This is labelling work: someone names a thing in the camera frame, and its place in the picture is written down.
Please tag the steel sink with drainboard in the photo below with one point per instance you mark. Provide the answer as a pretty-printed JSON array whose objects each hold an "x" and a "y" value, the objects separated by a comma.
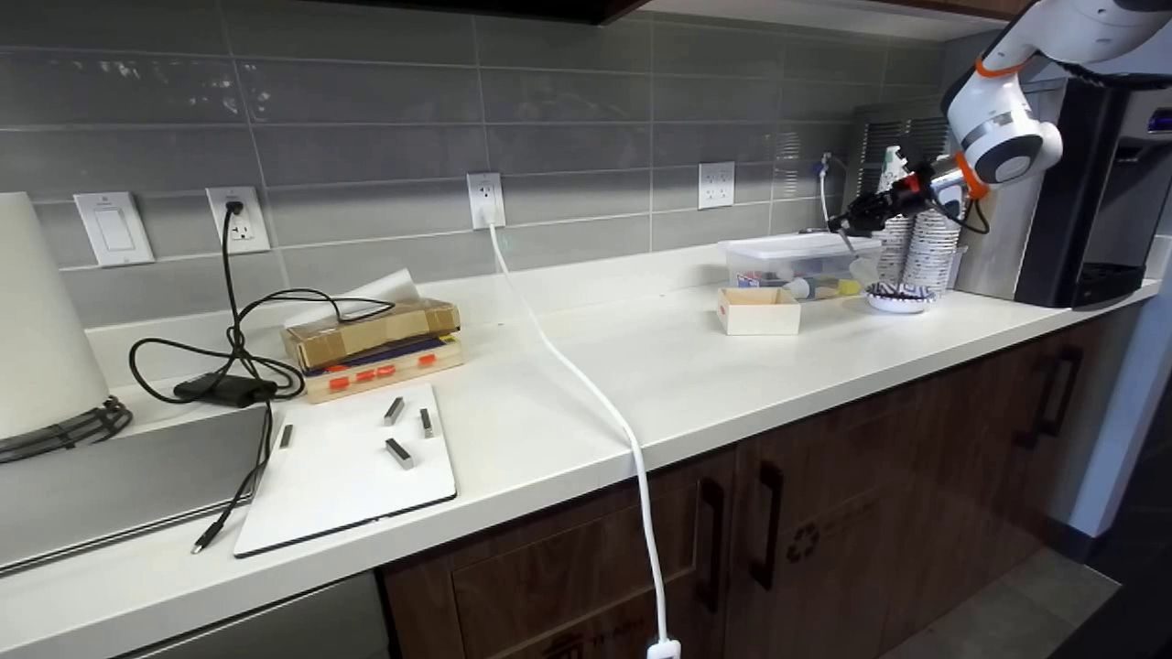
[{"x": 110, "y": 480}]

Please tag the grey dishwasher front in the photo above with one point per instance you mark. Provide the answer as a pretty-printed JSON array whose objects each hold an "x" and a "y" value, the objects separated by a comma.
[{"x": 280, "y": 627}]

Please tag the white paper towel roll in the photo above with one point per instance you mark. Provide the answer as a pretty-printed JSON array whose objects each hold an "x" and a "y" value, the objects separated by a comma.
[{"x": 40, "y": 332}]

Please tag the wooden tray with orange labels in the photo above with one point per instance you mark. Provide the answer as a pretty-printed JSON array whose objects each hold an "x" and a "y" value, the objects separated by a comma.
[{"x": 385, "y": 370}]

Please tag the small open wooden box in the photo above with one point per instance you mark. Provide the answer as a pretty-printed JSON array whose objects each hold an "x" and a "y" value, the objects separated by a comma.
[{"x": 759, "y": 316}]

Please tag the clear plastic storage container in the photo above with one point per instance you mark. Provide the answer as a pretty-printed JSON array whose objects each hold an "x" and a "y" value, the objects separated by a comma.
[{"x": 783, "y": 259}]

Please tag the white flat board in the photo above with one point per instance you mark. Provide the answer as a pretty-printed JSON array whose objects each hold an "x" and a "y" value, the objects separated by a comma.
[{"x": 341, "y": 489}]

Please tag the brown cardboard box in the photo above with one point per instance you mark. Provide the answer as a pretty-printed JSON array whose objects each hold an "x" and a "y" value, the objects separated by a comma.
[{"x": 368, "y": 332}]

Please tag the black and white bowl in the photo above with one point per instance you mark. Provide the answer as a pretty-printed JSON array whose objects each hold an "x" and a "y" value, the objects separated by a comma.
[{"x": 900, "y": 299}]

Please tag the black and silver coffee machine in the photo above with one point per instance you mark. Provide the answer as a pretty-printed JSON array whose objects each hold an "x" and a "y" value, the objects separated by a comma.
[{"x": 1100, "y": 232}]

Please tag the white wall outlet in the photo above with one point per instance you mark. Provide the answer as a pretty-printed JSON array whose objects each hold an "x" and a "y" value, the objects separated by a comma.
[
  {"x": 254, "y": 225},
  {"x": 483, "y": 192},
  {"x": 715, "y": 183}
]

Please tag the white paper sheet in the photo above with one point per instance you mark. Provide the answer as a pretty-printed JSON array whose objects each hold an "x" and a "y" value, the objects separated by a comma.
[{"x": 379, "y": 290}]

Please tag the white light switch plate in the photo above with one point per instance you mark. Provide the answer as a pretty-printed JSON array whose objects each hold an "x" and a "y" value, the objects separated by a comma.
[{"x": 114, "y": 227}]

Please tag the stack of patterned paper cups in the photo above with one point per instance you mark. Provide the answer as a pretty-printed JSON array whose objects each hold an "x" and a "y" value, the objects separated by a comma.
[
  {"x": 894, "y": 165},
  {"x": 939, "y": 259}
]

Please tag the brown wooden cabinet door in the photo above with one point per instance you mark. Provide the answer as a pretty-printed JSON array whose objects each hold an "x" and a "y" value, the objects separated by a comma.
[
  {"x": 524, "y": 571},
  {"x": 844, "y": 513},
  {"x": 990, "y": 439}
]

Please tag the small black marker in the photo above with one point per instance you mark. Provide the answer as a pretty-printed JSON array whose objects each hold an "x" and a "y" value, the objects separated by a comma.
[{"x": 392, "y": 406}]

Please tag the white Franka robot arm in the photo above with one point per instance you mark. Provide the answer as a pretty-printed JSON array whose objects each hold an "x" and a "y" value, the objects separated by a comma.
[{"x": 1012, "y": 121}]

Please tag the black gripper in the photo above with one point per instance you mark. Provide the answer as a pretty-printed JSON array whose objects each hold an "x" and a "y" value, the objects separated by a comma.
[{"x": 927, "y": 199}]

